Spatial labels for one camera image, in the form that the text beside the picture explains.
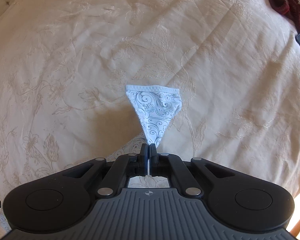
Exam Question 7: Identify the light blue floral pants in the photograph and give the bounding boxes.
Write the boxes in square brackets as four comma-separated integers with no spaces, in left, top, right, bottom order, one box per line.
[107,84,183,189]

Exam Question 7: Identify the cream embroidered bedspread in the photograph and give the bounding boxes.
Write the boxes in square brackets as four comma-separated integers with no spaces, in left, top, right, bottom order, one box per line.
[0,0,300,233]

